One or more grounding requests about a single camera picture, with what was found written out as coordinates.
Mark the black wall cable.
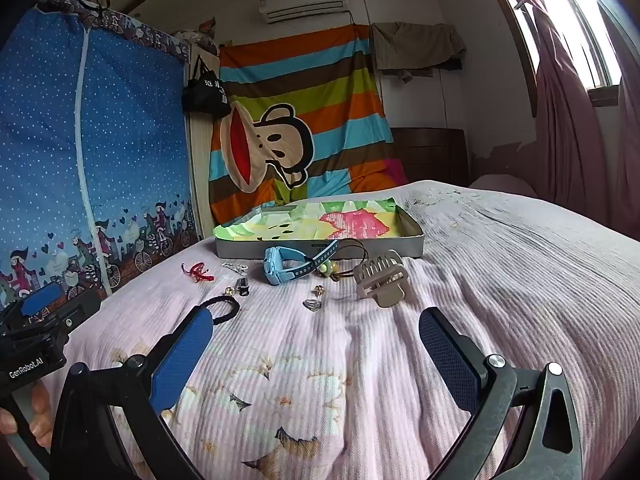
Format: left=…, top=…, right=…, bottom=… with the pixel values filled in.
left=439, top=67, right=449, bottom=131

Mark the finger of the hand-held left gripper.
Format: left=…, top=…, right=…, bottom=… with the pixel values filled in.
left=20, top=281, right=66, bottom=318
left=47, top=288, right=103, bottom=342

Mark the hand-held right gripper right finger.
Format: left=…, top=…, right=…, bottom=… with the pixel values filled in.
left=419, top=307, right=584, bottom=480

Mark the striped monkey print blanket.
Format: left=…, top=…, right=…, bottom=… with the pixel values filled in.
left=207, top=24, right=408, bottom=228

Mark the blue printed fabric wardrobe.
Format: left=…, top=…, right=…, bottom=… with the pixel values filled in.
left=0, top=0, right=201, bottom=311

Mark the person's left hand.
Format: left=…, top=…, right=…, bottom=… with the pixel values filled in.
left=0, top=382, right=53, bottom=448

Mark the pink bedspread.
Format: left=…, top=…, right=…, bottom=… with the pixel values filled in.
left=30, top=180, right=640, bottom=480

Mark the beige hair claw clip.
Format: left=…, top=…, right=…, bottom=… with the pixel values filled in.
left=353, top=249, right=408, bottom=308

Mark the brown cord with green beads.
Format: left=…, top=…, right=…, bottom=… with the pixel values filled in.
left=315, top=240, right=373, bottom=281

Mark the beige cabinet panel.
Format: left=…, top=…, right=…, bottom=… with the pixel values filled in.
left=186, top=42, right=221, bottom=241

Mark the window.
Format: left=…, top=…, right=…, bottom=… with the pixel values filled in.
left=502, top=0, right=626, bottom=106

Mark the olive hanging shirt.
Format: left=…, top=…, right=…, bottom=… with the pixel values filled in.
left=371, top=21, right=468, bottom=83

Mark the blue hair clip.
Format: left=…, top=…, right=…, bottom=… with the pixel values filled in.
left=263, top=240, right=341, bottom=287

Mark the white air conditioner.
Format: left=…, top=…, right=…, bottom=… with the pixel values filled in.
left=258, top=0, right=352, bottom=24

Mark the pink curtain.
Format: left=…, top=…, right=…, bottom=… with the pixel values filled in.
left=477, top=0, right=640, bottom=233

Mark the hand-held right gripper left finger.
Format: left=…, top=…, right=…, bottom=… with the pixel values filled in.
left=50, top=305, right=215, bottom=480

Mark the red hair clip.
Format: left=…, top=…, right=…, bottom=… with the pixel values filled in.
left=181, top=261, right=216, bottom=285

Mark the black hair tie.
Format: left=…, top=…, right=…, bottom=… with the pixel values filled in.
left=200, top=295, right=241, bottom=325

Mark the grey cardboard tray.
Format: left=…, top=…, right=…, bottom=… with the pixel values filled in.
left=213, top=196, right=426, bottom=261

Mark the patterned cloth bundle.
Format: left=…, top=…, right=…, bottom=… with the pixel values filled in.
left=172, top=17, right=221, bottom=53

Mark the dark wooden headboard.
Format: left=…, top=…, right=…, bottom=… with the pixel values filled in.
left=390, top=127, right=468, bottom=186

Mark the black tote bag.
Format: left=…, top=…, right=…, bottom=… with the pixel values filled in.
left=181, top=55, right=232, bottom=118

